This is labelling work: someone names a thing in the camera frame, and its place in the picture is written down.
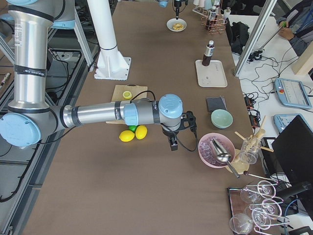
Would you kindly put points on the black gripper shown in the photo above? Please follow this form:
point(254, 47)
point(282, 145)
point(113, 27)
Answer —
point(169, 133)
point(177, 4)

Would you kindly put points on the white round plate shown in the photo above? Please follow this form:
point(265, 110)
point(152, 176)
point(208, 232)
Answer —
point(170, 23)

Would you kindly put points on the braided golden donut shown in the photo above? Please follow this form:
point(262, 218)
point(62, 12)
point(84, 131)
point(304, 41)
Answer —
point(177, 26)

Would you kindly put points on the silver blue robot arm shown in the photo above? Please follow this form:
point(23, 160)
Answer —
point(30, 119)
point(164, 3)

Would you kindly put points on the dark tea bottle on tray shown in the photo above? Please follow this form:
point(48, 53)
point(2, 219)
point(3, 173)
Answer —
point(208, 53)

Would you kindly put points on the cream rabbit tray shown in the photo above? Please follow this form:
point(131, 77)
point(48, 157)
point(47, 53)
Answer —
point(212, 76)

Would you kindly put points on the dark glass tray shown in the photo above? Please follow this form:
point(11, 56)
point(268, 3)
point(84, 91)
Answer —
point(241, 201)

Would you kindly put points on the pink ice bowl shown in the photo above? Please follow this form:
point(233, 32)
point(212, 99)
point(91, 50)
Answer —
point(206, 154)

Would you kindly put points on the yellow lemon right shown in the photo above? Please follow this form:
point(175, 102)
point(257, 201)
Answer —
point(141, 132)

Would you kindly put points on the yellow lemon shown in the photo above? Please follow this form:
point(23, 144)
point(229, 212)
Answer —
point(141, 132)
point(126, 136)

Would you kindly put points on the tea bottle in rack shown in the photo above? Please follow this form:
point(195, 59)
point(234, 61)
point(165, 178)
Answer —
point(212, 14)

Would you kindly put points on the green lime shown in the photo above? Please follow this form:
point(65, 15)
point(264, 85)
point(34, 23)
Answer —
point(132, 128)

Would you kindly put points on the metal ice scoop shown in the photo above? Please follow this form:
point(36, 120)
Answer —
point(223, 156)

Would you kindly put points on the yellow lemon left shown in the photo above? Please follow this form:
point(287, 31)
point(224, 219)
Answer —
point(126, 136)

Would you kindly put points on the mint green bowl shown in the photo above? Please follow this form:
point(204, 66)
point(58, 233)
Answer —
point(221, 118)

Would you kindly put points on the grey folded cloth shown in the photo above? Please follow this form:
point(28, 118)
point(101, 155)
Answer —
point(215, 103)

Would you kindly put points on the black bag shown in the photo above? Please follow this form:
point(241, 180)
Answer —
point(237, 35)

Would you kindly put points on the half lemon slice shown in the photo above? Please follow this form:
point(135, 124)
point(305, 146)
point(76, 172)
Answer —
point(127, 95)

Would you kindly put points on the wooden cutting board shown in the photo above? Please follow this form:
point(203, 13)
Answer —
point(118, 96)

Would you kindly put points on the wooden cup stand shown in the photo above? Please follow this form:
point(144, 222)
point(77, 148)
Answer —
point(258, 135)

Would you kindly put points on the clear glass mug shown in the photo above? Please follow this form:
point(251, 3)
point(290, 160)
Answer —
point(250, 150)

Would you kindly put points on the wine glass upper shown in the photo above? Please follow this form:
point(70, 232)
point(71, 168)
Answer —
point(256, 193)

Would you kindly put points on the wine glass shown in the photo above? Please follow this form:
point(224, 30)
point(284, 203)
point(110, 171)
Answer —
point(256, 193)
point(269, 207)
point(261, 220)

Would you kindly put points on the round glass bottom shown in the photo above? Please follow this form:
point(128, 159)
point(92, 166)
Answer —
point(241, 224)

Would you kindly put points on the blue teach pendant lower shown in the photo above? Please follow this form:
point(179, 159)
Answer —
point(281, 121)

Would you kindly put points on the blue teach pendant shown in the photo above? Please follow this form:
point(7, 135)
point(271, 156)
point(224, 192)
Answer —
point(292, 93)
point(281, 121)

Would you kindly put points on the wine glass lower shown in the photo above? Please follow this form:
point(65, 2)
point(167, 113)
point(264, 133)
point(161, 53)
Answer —
point(261, 220)

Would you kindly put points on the wine glass middle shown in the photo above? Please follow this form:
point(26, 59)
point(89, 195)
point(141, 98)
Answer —
point(269, 207)

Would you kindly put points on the black monitor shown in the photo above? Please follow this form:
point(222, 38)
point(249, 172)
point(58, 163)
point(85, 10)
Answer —
point(293, 149)

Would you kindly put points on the seated person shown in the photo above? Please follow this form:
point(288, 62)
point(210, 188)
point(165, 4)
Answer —
point(298, 29)

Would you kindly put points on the blue teach pendant upper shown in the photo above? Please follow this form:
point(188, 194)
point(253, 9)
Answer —
point(292, 93)

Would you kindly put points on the copper wire bottle rack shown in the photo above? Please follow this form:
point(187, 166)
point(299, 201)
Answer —
point(217, 27)

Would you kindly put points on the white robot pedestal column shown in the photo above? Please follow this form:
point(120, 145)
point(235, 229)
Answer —
point(111, 64)

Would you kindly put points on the aluminium frame post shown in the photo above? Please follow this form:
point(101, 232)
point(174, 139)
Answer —
point(254, 35)

